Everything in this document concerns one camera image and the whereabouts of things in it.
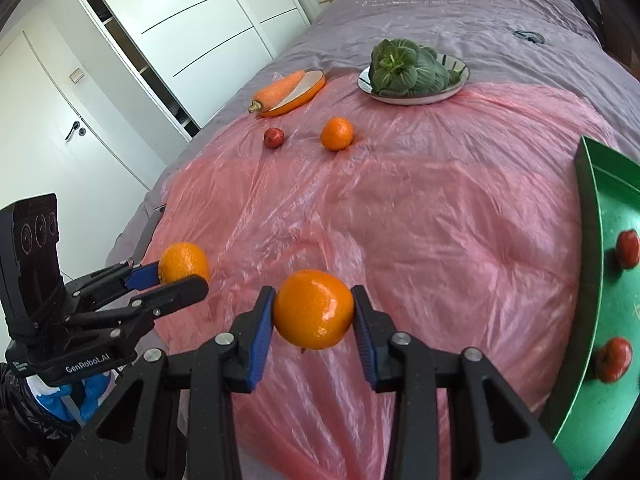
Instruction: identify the green tray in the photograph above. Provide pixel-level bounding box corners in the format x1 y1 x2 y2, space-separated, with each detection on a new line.
540 135 640 480

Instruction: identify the carrot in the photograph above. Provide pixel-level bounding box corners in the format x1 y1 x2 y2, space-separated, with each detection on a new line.
247 70 306 113

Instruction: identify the person's left hand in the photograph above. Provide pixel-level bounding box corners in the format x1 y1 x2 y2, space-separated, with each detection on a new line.
26 369 109 422

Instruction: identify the pink plastic sheet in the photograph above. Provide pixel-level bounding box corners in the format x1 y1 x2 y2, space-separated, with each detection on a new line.
142 72 636 480

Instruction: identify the white round plate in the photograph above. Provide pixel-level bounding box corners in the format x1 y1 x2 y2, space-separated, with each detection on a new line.
357 55 471 106

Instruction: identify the white wardrobe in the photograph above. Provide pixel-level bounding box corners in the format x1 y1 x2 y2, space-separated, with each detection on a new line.
60 0 311 143

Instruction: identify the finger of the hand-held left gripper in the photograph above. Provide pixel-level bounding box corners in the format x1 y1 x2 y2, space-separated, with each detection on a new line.
65 260 163 307
74 276 210 342

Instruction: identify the orange rimmed oval dish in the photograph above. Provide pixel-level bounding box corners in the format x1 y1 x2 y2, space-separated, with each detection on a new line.
256 70 327 119

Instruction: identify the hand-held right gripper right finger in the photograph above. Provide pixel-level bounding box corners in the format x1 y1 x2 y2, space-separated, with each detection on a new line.
350 284 576 480

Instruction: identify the orange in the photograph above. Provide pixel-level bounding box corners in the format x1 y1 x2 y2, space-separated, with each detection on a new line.
158 242 212 285
320 117 355 152
272 269 356 351

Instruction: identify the green bok choy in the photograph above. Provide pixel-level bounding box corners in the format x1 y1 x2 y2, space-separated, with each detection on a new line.
369 38 461 98

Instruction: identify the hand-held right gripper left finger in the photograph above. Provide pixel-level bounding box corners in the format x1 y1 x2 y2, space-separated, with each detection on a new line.
50 285 277 480

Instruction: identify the black backpack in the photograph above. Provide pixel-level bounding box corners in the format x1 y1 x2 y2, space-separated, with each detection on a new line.
556 0 604 47

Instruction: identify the person's left forearm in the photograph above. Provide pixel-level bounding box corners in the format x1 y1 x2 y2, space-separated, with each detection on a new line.
0 362 81 480

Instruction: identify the white door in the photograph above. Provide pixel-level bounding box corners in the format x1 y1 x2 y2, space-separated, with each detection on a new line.
0 30 152 221

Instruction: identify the bed with wooden headboard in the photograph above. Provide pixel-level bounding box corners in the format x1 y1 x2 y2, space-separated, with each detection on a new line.
105 0 633 271

